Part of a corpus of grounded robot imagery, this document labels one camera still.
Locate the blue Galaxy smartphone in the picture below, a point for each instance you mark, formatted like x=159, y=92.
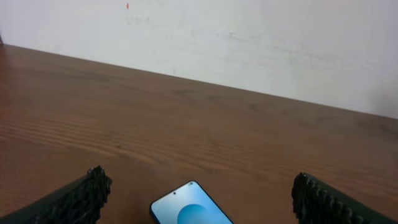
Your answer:
x=187, y=204

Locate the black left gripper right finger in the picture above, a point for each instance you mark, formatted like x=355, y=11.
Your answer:
x=315, y=202

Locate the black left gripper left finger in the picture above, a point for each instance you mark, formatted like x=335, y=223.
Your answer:
x=78, y=202

